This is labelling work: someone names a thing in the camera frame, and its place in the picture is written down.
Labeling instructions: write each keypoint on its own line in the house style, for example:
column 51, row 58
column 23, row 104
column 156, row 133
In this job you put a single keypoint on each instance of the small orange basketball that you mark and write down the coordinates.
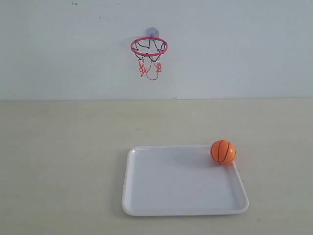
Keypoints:
column 223, row 152

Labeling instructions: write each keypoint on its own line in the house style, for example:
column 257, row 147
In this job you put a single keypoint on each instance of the red mini basketball hoop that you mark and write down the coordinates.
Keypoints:
column 149, row 51

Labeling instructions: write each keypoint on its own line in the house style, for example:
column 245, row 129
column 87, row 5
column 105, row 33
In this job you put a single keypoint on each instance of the white plastic tray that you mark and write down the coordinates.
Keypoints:
column 180, row 180

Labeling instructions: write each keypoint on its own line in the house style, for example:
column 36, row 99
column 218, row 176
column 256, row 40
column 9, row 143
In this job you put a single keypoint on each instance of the clear suction cup mount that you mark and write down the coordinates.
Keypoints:
column 152, row 32

